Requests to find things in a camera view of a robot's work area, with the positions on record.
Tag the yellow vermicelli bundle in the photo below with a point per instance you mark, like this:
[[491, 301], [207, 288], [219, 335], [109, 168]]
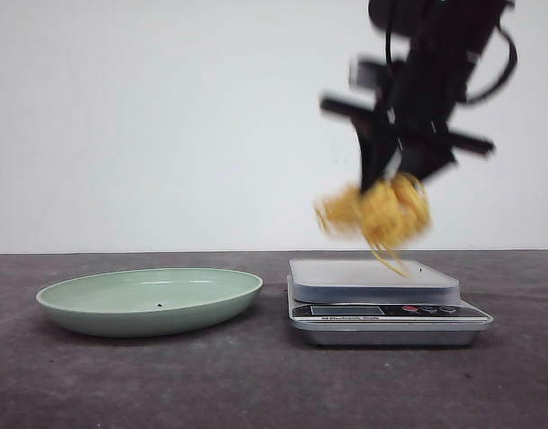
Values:
[[388, 215]]

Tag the silver digital kitchen scale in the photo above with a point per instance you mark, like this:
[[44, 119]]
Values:
[[356, 302]]

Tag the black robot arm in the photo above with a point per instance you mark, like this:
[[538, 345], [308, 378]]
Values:
[[431, 50]]

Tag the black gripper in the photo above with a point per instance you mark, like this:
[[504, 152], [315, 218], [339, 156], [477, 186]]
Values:
[[413, 104]]

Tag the light green oval plate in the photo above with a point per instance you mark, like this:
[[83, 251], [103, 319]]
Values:
[[149, 302]]

